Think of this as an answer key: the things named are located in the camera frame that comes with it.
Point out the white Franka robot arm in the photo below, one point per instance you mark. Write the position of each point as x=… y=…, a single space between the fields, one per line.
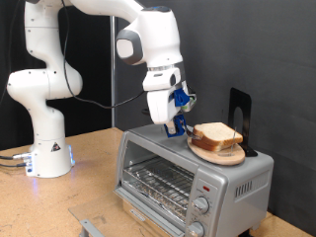
x=42 y=131

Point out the metal spatula with blue block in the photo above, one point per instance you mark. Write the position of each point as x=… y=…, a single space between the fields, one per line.
x=180 y=126

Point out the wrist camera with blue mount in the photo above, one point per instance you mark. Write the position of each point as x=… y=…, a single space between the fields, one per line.
x=181 y=97

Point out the black metal bookend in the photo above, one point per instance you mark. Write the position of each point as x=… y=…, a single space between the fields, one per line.
x=237 y=98

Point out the thin metal pin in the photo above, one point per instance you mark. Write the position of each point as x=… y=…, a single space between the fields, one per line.
x=233 y=144

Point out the silver toaster oven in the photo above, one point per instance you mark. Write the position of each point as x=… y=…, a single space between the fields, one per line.
x=250 y=171

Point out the silver oven knob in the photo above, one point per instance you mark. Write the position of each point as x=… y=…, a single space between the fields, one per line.
x=200 y=205
x=196 y=229

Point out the vertical metal pole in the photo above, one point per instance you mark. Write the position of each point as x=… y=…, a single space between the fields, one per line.
x=113 y=65

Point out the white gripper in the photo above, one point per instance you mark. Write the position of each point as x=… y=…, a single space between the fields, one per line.
x=159 y=107

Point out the red oven indicator light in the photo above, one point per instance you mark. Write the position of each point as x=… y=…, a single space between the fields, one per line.
x=206 y=188

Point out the round wooden board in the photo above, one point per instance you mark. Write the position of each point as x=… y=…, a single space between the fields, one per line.
x=217 y=158

